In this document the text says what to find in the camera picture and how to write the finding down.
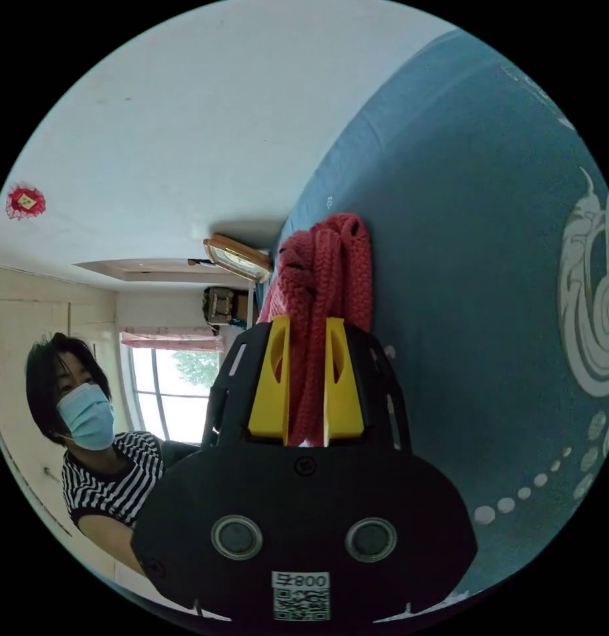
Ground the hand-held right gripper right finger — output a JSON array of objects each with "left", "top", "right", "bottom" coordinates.
[{"left": 323, "top": 317, "right": 366, "bottom": 447}]

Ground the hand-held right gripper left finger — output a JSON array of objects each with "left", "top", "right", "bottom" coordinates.
[{"left": 248, "top": 315, "right": 291, "bottom": 447}]

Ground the window with pink curtain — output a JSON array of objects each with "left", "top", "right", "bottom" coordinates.
[{"left": 119, "top": 327, "right": 225, "bottom": 442}]

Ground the wooden framed ceiling lamp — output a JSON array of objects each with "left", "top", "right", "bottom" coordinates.
[{"left": 202, "top": 235, "right": 275, "bottom": 285}]

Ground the bed with blue printed sheet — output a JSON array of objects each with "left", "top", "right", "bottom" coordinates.
[{"left": 254, "top": 28, "right": 609, "bottom": 597}]

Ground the person's body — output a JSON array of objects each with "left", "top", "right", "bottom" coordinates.
[{"left": 25, "top": 331, "right": 165, "bottom": 577}]

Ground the cream cupboard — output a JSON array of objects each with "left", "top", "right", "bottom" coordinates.
[{"left": 0, "top": 263, "right": 131, "bottom": 562}]

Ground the red round wall ornament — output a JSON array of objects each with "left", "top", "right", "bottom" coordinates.
[{"left": 5, "top": 182, "right": 46, "bottom": 221}]

